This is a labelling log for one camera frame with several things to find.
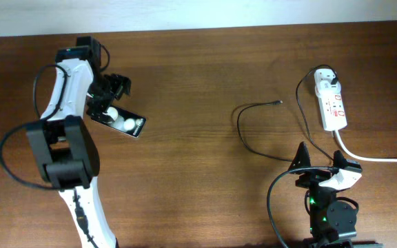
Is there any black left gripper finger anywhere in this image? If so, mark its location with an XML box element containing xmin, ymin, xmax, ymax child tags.
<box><xmin>86</xmin><ymin>103</ymin><xmax>111</xmax><ymax>123</ymax></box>
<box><xmin>115</xmin><ymin>75</ymin><xmax>132</xmax><ymax>100</ymax></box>

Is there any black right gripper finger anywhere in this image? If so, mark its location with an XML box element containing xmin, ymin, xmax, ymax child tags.
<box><xmin>288</xmin><ymin>142</ymin><xmax>312</xmax><ymax>173</ymax></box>
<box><xmin>333</xmin><ymin>150</ymin><xmax>349</xmax><ymax>169</ymax></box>

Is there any black Galaxy smartphone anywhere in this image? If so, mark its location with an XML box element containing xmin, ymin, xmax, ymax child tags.
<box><xmin>91</xmin><ymin>105</ymin><xmax>147</xmax><ymax>138</ymax></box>

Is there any black USB charging cable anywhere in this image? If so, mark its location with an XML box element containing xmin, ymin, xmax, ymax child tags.
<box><xmin>236</xmin><ymin>64</ymin><xmax>340</xmax><ymax>164</ymax></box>

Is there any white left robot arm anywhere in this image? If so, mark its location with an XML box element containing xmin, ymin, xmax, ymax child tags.
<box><xmin>26</xmin><ymin>37</ymin><xmax>131</xmax><ymax>247</ymax></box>

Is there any white USB charger adapter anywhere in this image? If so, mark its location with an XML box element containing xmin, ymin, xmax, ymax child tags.
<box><xmin>314</xmin><ymin>68</ymin><xmax>341</xmax><ymax>98</ymax></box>

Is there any white surge protector power strip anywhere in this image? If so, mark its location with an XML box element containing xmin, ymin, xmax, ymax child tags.
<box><xmin>316</xmin><ymin>90</ymin><xmax>347</xmax><ymax>132</ymax></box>

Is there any white power strip cord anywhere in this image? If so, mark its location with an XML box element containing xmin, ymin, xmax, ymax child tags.
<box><xmin>332</xmin><ymin>129</ymin><xmax>397</xmax><ymax>165</ymax></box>

